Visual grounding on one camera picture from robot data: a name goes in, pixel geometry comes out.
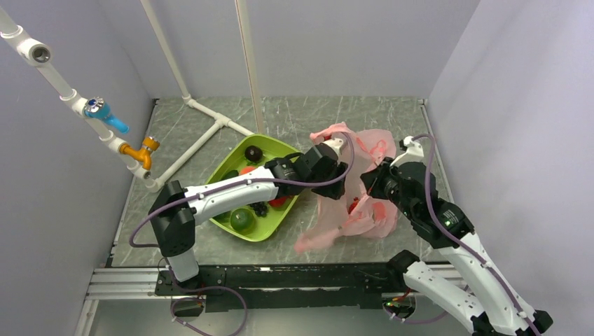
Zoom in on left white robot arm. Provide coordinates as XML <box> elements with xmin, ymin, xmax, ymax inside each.
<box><xmin>148</xmin><ymin>138</ymin><xmax>348</xmax><ymax>294</ymax></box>

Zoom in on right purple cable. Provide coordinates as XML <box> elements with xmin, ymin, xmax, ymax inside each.
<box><xmin>383</xmin><ymin>133</ymin><xmax>541</xmax><ymax>336</ymax></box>

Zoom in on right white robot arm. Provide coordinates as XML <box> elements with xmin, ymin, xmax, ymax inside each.
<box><xmin>361</xmin><ymin>157</ymin><xmax>553</xmax><ymax>335</ymax></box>

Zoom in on orange fake fruit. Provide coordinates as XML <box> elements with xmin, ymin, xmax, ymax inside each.
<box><xmin>239</xmin><ymin>166</ymin><xmax>256</xmax><ymax>175</ymax></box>

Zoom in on green fake avocado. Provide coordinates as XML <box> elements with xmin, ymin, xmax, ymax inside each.
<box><xmin>221</xmin><ymin>169</ymin><xmax>240</xmax><ymax>181</ymax></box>

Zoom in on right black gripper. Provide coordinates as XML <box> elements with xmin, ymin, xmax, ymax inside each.
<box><xmin>360</xmin><ymin>156</ymin><xmax>417</xmax><ymax>220</ymax></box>

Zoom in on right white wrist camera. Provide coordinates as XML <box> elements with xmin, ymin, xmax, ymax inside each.
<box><xmin>396</xmin><ymin>136</ymin><xmax>424</xmax><ymax>166</ymax></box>

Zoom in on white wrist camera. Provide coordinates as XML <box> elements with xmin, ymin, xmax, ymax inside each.
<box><xmin>396</xmin><ymin>136</ymin><xmax>424</xmax><ymax>166</ymax></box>
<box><xmin>322</xmin><ymin>136</ymin><xmax>346</xmax><ymax>157</ymax></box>

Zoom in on red fake fruit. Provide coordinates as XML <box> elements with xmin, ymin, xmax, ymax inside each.
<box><xmin>347</xmin><ymin>197</ymin><xmax>359</xmax><ymax>214</ymax></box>
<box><xmin>268</xmin><ymin>196</ymin><xmax>290</xmax><ymax>208</ymax></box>

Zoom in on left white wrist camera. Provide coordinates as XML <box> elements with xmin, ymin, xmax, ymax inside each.
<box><xmin>322</xmin><ymin>136</ymin><xmax>346</xmax><ymax>157</ymax></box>

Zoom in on pink plastic bag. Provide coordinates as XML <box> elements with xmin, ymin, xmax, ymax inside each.
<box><xmin>293</xmin><ymin>122</ymin><xmax>398</xmax><ymax>253</ymax></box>

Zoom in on dark fake grapes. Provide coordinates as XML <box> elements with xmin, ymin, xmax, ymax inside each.
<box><xmin>249</xmin><ymin>202</ymin><xmax>268</xmax><ymax>218</ymax></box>

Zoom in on beige vertical pole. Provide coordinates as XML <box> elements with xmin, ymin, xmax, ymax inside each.
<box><xmin>235</xmin><ymin>0</ymin><xmax>265</xmax><ymax>134</ymax></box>

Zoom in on dark plum fake fruit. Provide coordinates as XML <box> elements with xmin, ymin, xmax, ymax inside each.
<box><xmin>244</xmin><ymin>145</ymin><xmax>263</xmax><ymax>163</ymax></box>

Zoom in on orange faucet tap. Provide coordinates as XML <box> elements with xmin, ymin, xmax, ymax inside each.
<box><xmin>118</xmin><ymin>136</ymin><xmax>160</xmax><ymax>171</ymax></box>

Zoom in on round green fake fruit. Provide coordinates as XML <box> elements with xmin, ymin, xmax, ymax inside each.
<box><xmin>230</xmin><ymin>208</ymin><xmax>256</xmax><ymax>233</ymax></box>

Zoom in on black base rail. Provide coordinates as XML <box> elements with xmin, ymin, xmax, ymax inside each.
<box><xmin>154</xmin><ymin>262</ymin><xmax>407</xmax><ymax>313</ymax></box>

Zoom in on white PVC pipe frame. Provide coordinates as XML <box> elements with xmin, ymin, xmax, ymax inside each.
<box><xmin>1</xmin><ymin>1</ymin><xmax>253</xmax><ymax>192</ymax></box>

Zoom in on blue valve tap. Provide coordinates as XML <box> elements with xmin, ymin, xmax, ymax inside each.
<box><xmin>84</xmin><ymin>97</ymin><xmax>130</xmax><ymax>134</ymax></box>

